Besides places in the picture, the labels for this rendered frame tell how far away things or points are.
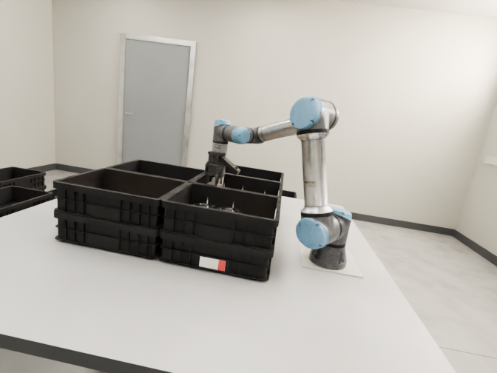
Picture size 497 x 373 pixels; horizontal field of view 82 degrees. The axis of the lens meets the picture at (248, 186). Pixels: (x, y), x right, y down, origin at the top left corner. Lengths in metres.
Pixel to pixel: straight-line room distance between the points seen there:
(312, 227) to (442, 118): 3.74
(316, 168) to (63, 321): 0.84
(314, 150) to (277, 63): 3.23
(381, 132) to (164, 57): 3.14
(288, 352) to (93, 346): 0.45
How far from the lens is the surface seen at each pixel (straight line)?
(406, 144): 4.45
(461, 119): 4.71
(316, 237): 1.03
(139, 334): 0.82
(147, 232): 1.05
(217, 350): 0.78
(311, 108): 1.01
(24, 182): 2.66
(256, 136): 1.36
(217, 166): 1.38
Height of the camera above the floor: 1.24
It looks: 14 degrees down
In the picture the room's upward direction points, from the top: 8 degrees clockwise
